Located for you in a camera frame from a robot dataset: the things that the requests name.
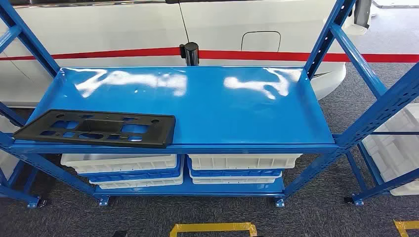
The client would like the white car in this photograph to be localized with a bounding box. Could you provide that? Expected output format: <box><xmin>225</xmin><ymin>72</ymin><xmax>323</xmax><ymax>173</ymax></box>
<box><xmin>0</xmin><ymin>0</ymin><xmax>372</xmax><ymax>109</ymax></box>

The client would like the black plastic plate part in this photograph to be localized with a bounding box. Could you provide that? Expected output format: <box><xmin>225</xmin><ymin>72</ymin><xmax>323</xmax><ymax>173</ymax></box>
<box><xmin>13</xmin><ymin>109</ymin><xmax>176</xmax><ymax>149</ymax></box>

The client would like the black stanchion post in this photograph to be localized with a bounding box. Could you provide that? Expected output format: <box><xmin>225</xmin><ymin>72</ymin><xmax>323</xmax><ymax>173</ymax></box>
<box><xmin>179</xmin><ymin>41</ymin><xmax>200</xmax><ymax>67</ymax></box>

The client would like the red barrier belt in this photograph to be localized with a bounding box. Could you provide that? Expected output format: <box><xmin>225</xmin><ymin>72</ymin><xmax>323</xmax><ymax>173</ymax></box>
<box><xmin>0</xmin><ymin>47</ymin><xmax>181</xmax><ymax>62</ymax></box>
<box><xmin>198</xmin><ymin>50</ymin><xmax>419</xmax><ymax>63</ymax></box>

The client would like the yellow floor tape square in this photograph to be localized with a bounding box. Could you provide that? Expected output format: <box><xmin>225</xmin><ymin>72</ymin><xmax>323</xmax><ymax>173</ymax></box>
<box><xmin>169</xmin><ymin>223</ymin><xmax>258</xmax><ymax>237</ymax></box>
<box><xmin>393</xmin><ymin>220</ymin><xmax>419</xmax><ymax>237</ymax></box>

